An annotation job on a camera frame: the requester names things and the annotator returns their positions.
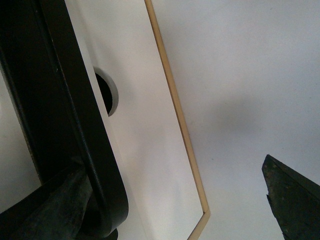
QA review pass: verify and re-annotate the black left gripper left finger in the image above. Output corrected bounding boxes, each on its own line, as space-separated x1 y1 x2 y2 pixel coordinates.
0 159 120 240

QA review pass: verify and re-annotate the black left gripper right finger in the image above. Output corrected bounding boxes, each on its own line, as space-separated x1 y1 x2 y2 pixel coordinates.
262 154 320 240

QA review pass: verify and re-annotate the black drawer handle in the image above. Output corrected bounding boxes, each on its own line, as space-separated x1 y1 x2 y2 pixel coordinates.
0 0 129 240

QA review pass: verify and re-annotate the wooden drawer cabinet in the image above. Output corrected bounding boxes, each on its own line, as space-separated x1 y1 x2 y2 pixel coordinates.
144 0 211 240

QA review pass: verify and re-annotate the white lower drawer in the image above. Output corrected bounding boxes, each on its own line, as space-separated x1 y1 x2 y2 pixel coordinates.
66 0 203 240

